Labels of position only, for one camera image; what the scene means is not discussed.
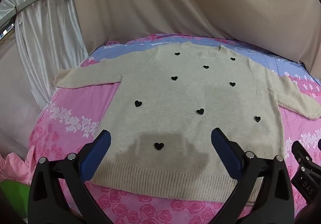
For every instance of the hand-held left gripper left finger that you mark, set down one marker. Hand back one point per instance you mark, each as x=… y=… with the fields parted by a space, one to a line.
x=99 y=146

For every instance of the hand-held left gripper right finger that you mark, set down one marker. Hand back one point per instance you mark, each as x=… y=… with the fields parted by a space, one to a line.
x=224 y=150

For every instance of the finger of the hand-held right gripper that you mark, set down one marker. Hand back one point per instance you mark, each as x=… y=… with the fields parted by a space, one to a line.
x=301 y=155

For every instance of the cream sweater with black hearts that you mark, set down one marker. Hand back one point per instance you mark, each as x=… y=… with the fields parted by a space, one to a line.
x=175 y=98

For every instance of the pink floral bed sheet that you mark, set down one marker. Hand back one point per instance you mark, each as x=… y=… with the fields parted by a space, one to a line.
x=75 y=103

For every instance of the pink cloth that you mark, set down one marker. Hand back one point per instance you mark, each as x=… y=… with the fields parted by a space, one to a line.
x=15 y=166

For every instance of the green object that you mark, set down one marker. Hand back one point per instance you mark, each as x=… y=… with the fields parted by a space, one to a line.
x=12 y=194

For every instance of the white satin curtain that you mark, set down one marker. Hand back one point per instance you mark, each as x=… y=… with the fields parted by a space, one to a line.
x=45 y=38

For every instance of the beige curtain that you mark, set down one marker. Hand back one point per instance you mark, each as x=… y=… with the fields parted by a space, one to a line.
x=150 y=1

